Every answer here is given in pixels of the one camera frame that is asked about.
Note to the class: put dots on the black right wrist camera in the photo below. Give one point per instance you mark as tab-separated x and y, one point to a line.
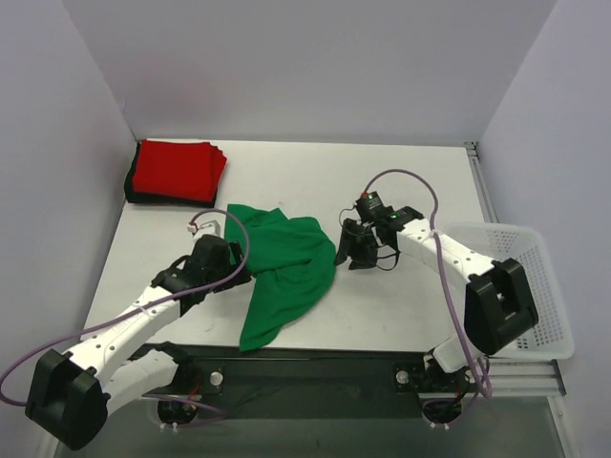
371	208

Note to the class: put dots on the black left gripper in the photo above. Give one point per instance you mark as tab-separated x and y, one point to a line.
236	258

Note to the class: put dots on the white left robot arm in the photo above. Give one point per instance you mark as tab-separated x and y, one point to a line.
73	393

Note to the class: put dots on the folded red t shirt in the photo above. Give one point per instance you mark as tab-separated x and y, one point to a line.
176	169

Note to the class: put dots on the white plastic basket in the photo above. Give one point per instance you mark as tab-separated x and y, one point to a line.
530	286

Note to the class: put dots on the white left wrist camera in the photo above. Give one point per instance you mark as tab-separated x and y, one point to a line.
198	230

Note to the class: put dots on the folded black t shirt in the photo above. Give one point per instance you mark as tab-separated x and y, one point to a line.
131	183

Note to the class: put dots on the green t shirt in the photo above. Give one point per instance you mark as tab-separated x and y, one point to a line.
292	262

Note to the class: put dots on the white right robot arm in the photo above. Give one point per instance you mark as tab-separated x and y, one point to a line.
418	240

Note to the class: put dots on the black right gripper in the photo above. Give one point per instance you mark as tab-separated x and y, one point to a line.
356	237

